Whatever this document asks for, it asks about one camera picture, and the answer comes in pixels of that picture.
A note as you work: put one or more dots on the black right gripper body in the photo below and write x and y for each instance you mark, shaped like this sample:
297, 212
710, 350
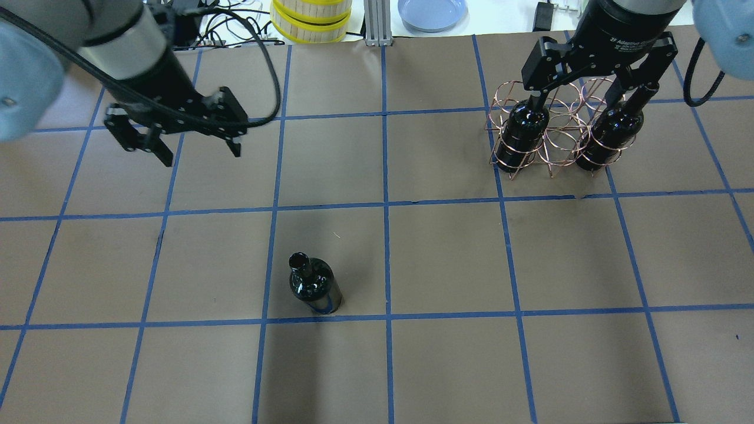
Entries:
612, 30

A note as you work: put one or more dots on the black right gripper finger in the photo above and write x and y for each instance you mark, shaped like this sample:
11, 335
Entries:
538, 98
616, 91

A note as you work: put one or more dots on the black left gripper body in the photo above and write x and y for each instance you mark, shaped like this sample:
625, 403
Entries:
166, 78

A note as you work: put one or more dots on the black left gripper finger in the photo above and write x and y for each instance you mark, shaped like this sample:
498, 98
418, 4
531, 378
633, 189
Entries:
235, 146
160, 150

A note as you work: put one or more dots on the dark glass wine bottle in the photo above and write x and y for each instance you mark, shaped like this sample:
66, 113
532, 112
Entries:
312, 281

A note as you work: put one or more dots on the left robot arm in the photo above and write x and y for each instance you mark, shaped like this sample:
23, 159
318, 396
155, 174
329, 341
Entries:
124, 40

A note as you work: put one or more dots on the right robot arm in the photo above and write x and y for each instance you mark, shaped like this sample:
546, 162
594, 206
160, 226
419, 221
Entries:
726, 27

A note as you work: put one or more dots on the dark bottle in rack corner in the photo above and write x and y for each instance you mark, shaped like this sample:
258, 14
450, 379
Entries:
521, 137

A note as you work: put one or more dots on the dark bottle in rack end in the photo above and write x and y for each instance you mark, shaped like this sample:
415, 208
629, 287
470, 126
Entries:
615, 129

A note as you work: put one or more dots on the black power brick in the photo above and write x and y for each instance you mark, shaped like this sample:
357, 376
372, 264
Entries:
544, 16

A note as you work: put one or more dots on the blue plate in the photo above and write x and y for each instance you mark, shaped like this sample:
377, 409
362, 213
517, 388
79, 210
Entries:
431, 16

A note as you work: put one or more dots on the copper wire wine rack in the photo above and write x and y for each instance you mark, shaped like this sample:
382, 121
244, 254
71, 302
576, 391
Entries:
568, 139

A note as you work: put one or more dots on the aluminium frame post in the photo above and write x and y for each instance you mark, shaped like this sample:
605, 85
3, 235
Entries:
377, 23

